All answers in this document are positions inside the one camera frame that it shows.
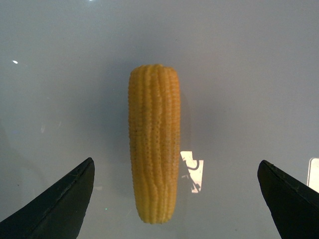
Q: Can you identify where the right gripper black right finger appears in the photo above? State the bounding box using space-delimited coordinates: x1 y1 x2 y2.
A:
257 160 319 239

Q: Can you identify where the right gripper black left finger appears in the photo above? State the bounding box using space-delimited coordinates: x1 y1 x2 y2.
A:
0 158 95 239

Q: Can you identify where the yellow corn cob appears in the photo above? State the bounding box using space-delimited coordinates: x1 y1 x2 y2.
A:
128 64 180 224

